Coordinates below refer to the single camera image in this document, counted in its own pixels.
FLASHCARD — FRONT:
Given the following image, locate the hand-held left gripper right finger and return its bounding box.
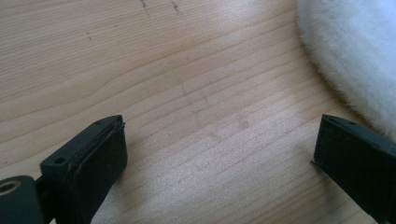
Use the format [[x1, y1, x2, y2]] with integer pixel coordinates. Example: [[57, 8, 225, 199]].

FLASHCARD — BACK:
[[310, 114, 396, 224]]

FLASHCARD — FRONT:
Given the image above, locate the white fluffy plush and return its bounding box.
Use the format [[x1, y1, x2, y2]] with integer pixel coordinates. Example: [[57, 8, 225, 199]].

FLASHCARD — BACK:
[[296, 0, 396, 141]]

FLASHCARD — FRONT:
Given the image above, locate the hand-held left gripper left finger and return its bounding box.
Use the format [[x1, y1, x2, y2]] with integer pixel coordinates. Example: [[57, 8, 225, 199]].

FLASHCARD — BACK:
[[39, 114, 129, 224]]

